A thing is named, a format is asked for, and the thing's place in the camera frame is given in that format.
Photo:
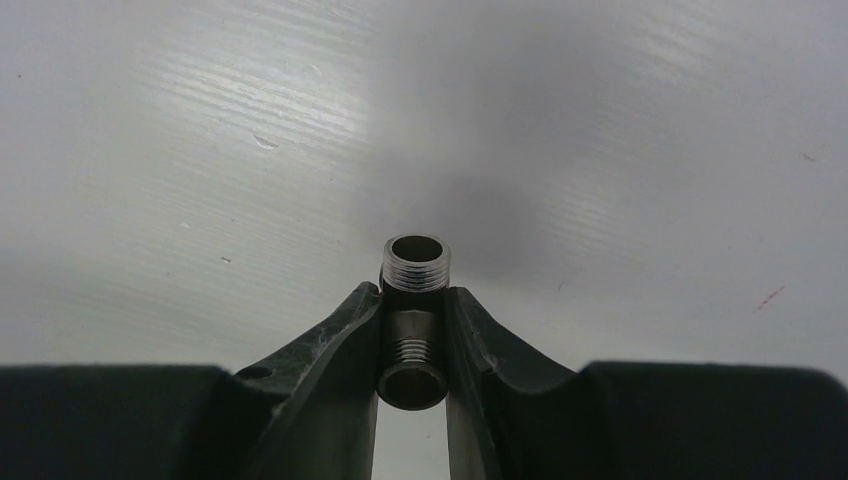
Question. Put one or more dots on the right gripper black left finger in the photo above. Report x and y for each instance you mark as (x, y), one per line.
(307, 411)

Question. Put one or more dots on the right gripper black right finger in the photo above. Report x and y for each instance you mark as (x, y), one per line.
(513, 413)

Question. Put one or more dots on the metal tee pipe fitting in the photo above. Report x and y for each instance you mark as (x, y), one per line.
(414, 279)

